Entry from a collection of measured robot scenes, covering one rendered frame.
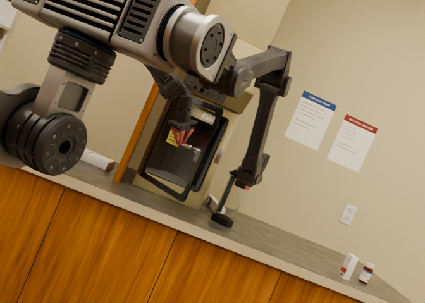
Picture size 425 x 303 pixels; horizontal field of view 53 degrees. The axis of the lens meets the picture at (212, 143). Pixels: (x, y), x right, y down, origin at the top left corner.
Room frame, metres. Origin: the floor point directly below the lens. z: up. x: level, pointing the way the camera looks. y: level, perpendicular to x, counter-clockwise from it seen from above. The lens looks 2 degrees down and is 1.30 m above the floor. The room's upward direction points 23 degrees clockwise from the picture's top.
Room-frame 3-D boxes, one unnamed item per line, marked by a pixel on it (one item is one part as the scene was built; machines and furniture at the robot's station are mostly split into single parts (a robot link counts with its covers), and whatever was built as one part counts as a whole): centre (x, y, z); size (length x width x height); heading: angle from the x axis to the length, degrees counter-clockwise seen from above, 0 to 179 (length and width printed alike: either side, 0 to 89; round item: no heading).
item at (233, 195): (1.87, -0.17, 1.06); 0.11 x 0.11 x 0.21
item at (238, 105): (1.84, 0.09, 1.46); 0.32 x 0.11 x 0.10; 99
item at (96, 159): (1.97, 0.47, 0.96); 0.16 x 0.12 x 0.04; 88
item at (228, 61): (0.98, 0.07, 1.45); 0.09 x 0.08 x 0.12; 68
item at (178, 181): (1.76, 0.13, 1.19); 0.30 x 0.01 x 0.40; 50
